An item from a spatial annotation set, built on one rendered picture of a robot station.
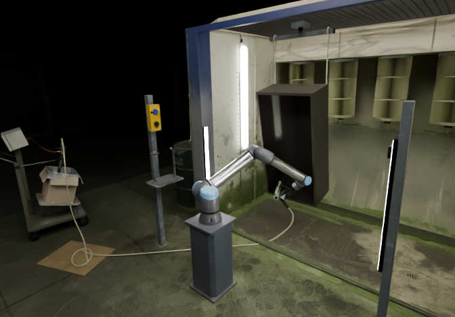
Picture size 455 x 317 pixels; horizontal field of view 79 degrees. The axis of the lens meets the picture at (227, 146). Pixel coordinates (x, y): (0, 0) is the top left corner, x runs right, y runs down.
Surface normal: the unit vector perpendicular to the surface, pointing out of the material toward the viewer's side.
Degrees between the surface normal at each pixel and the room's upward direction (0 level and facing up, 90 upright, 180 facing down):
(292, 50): 90
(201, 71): 90
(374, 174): 57
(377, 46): 90
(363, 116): 90
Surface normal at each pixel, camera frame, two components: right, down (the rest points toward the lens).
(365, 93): -0.65, 0.20
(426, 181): -0.56, -0.37
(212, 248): 0.07, 0.24
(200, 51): 0.76, 0.14
